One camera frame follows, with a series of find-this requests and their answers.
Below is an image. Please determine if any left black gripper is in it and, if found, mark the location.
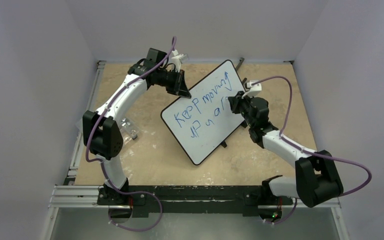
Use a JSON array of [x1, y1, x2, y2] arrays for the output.
[[157, 68, 192, 99]]

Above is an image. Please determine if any white whiteboard black frame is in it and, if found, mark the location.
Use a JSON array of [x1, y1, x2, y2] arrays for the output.
[[160, 60, 245, 166]]

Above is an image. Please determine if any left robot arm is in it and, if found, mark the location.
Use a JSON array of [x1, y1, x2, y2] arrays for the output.
[[82, 48, 191, 205]]

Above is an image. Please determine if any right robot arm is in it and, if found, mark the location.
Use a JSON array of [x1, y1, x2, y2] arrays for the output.
[[227, 91, 344, 208]]

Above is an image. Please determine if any clear plastic bag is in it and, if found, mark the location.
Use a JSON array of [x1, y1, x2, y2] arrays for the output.
[[77, 111, 137, 156]]

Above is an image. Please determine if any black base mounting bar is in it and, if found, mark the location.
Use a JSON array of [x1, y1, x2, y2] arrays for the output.
[[97, 185, 293, 218]]

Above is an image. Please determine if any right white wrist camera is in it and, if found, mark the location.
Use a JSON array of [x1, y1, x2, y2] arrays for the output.
[[241, 80, 262, 99]]

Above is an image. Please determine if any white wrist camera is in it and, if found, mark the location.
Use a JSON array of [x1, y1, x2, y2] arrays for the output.
[[168, 49, 189, 72], [241, 80, 262, 99]]

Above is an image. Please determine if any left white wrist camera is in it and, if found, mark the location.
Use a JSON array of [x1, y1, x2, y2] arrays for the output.
[[168, 49, 189, 72]]

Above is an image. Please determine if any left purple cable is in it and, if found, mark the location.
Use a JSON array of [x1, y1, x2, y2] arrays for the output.
[[85, 36, 178, 196]]

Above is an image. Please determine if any purple cable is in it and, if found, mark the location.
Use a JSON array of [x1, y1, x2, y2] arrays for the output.
[[85, 36, 178, 196], [259, 75, 373, 198]]

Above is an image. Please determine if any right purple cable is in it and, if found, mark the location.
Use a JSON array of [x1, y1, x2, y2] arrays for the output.
[[259, 75, 373, 198]]

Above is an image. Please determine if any aluminium frame rail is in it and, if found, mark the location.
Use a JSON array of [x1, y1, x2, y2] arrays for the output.
[[39, 60, 107, 240]]

